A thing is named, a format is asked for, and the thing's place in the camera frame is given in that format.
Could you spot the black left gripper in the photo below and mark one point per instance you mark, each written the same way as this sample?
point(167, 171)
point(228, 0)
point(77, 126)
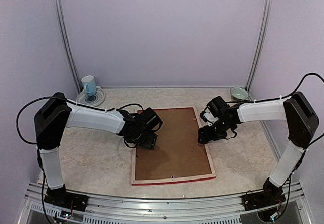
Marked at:
point(150, 143)

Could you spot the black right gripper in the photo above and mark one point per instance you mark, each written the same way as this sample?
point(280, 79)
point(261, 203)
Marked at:
point(206, 136)

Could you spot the brown backing board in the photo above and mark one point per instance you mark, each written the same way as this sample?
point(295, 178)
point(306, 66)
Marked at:
point(177, 153)

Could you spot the red wooden picture frame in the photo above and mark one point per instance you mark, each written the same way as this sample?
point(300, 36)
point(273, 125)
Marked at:
point(174, 179)

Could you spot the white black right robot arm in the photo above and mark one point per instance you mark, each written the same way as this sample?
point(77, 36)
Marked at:
point(302, 122)

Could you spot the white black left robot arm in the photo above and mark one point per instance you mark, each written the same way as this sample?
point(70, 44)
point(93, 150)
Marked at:
point(58, 113)

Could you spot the pale green ceramic bowl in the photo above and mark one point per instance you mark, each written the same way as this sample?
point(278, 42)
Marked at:
point(238, 94)

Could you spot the white blue swirl plate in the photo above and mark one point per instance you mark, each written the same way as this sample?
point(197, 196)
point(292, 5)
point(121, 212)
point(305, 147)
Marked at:
point(97, 99)

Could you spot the light blue mug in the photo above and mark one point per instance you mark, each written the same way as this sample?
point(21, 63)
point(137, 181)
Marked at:
point(89, 85)

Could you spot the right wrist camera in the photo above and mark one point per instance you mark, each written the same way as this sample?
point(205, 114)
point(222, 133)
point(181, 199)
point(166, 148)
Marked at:
point(207, 117)

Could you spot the front aluminium rail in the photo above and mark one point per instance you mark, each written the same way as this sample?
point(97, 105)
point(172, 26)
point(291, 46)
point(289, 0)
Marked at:
point(200, 202)

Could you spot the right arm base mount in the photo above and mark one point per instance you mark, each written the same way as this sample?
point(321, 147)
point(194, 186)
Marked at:
point(270, 195)

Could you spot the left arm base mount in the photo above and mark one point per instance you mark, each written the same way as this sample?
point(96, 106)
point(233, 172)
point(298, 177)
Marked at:
point(58, 195)

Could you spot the right aluminium corner post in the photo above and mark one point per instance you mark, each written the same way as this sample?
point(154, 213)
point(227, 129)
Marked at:
point(259, 45)

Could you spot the aluminium corner post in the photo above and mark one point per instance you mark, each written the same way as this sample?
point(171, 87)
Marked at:
point(66, 43)
point(259, 45)

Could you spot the left aluminium corner post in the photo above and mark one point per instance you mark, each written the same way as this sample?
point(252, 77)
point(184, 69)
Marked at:
point(66, 43)

